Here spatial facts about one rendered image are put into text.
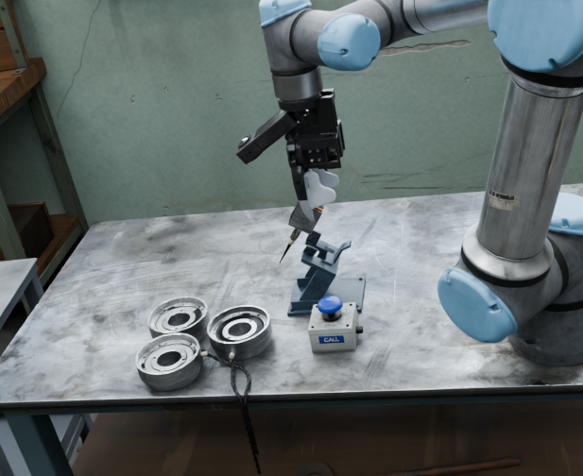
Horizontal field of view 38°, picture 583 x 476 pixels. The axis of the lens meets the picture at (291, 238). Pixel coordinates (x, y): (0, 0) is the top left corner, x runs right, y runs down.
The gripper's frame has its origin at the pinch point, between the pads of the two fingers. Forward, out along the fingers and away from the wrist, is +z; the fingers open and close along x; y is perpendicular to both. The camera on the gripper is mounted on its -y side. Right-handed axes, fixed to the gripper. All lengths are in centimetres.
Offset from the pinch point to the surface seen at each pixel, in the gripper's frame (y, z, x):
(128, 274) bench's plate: -40.7, 17.6, 12.5
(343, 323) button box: 5.2, 13.3, -14.0
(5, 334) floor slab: -142, 97, 107
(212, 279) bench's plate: -22.6, 17.7, 8.7
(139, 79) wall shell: -83, 23, 150
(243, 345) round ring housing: -10.8, 14.4, -16.8
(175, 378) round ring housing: -20.6, 15.0, -23.5
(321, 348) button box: 1.3, 16.9, -15.2
